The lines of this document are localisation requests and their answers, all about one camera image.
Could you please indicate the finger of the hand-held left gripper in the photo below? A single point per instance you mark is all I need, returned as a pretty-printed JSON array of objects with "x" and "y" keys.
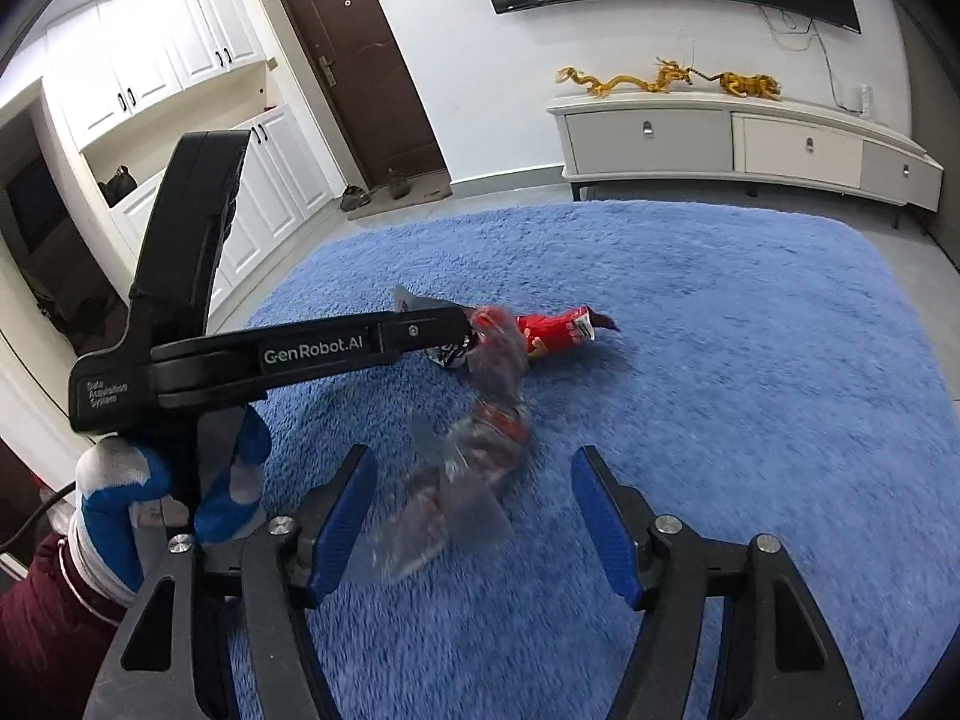
[{"x": 424, "y": 331}]

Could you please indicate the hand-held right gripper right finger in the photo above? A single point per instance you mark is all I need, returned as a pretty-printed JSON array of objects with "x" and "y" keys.
[{"x": 607, "y": 532}]

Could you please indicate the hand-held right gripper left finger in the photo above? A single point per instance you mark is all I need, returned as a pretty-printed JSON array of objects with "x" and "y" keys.
[{"x": 341, "y": 525}]

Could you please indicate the clear plastic wrapper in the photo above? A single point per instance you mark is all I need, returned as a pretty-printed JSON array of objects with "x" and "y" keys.
[{"x": 487, "y": 435}]

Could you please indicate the red snack packet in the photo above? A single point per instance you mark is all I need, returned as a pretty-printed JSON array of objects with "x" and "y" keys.
[{"x": 551, "y": 331}]

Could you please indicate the person's left forearm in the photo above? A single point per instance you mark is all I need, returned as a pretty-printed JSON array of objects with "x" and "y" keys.
[{"x": 52, "y": 652}]

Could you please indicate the person's left hand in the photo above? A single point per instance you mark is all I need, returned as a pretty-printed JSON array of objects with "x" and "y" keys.
[{"x": 112, "y": 517}]

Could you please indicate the dark handbag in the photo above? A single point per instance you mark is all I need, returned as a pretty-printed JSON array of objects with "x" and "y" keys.
[{"x": 118, "y": 186}]

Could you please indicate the brown shoe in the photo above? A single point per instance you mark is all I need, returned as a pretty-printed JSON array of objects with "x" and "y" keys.
[
  {"x": 354, "y": 197},
  {"x": 397, "y": 183}
]

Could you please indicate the blue fluffy blanket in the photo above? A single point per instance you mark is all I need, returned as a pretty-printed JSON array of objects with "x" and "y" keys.
[{"x": 712, "y": 390}]

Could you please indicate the white cupboard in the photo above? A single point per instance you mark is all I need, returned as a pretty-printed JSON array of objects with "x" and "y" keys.
[{"x": 187, "y": 60}]

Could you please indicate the brown wooden door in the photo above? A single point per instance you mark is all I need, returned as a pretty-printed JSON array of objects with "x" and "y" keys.
[{"x": 360, "y": 67}]

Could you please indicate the golden dragon figurine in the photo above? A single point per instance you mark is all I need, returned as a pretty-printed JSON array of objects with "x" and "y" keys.
[{"x": 626, "y": 81}]

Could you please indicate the white television cabinet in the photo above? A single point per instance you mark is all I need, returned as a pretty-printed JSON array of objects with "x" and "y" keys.
[{"x": 750, "y": 146}]

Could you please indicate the golden tiger figurine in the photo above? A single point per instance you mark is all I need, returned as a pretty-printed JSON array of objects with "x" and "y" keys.
[{"x": 748, "y": 85}]

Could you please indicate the white router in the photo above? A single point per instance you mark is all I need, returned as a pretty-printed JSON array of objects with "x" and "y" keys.
[{"x": 868, "y": 99}]

